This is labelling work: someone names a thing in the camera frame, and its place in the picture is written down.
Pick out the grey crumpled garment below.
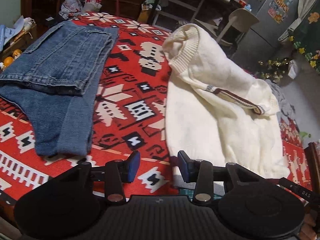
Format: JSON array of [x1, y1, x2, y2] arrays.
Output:
[[266, 79, 296, 124]]

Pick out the green Christmas banner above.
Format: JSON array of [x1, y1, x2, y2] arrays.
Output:
[[290, 0, 320, 74]]

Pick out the beige plastic chair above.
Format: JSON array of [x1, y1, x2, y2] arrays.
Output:
[[195, 8, 260, 47]]

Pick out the white shelf unit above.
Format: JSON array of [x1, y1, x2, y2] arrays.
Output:
[[152, 0, 204, 31]]

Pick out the red patterned Christmas blanket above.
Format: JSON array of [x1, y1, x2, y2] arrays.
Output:
[[1, 13, 311, 212]]

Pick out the white printed plastic bag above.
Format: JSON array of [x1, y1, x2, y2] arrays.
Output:
[[59, 0, 82, 20]]

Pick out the grey refrigerator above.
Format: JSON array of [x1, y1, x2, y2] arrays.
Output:
[[232, 0, 298, 72]]

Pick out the folded blue denim jeans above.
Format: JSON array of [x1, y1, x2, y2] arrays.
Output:
[[1, 21, 118, 156]]

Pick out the cream knit sweater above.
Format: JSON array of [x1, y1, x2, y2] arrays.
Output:
[[163, 24, 290, 178]]

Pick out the dark wooden desk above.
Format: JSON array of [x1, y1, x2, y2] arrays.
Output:
[[147, 0, 244, 31]]

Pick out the small decorated Christmas tree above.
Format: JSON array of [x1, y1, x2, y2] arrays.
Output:
[[256, 57, 290, 83]]

